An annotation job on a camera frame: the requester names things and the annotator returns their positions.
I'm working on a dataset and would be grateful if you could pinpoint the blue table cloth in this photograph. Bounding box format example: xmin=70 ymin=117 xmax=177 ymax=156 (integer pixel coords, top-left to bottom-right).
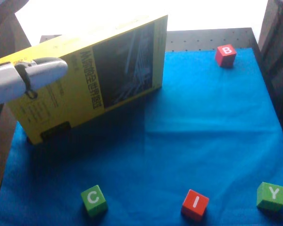
xmin=0 ymin=48 xmax=283 ymax=226

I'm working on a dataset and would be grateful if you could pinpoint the green letter C block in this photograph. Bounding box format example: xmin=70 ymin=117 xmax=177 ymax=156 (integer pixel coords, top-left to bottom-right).
xmin=81 ymin=185 xmax=108 ymax=218

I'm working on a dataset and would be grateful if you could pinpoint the red letter B block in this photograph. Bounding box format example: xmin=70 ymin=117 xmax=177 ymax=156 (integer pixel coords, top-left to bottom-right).
xmin=215 ymin=44 xmax=237 ymax=68

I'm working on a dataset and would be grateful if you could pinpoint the red letter I block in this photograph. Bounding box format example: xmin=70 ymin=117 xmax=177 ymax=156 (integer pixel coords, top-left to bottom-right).
xmin=181 ymin=189 xmax=210 ymax=222

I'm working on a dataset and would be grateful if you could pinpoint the green letter Y block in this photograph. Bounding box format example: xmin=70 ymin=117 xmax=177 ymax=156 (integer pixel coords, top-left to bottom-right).
xmin=256 ymin=181 xmax=283 ymax=212

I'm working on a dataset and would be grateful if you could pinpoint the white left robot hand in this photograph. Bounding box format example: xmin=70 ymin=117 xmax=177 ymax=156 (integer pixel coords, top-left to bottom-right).
xmin=0 ymin=57 xmax=69 ymax=106

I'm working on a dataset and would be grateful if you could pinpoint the yellow book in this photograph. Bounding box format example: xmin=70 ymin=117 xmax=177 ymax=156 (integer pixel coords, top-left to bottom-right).
xmin=0 ymin=14 xmax=168 ymax=145

